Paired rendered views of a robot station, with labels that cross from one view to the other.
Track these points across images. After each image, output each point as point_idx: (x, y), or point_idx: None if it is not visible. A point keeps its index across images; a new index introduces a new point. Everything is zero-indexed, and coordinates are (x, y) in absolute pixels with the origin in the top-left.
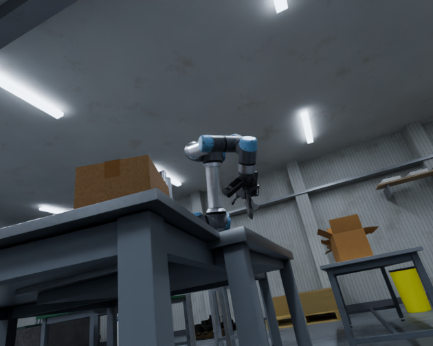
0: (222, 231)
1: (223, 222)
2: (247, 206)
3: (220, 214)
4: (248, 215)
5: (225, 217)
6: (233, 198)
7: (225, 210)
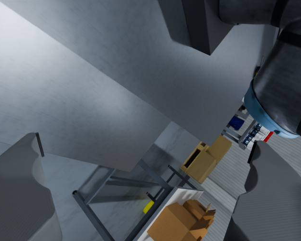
0: (254, 84)
1: (273, 98)
2: None
3: None
4: (29, 137)
5: (281, 118)
6: (267, 179)
7: None
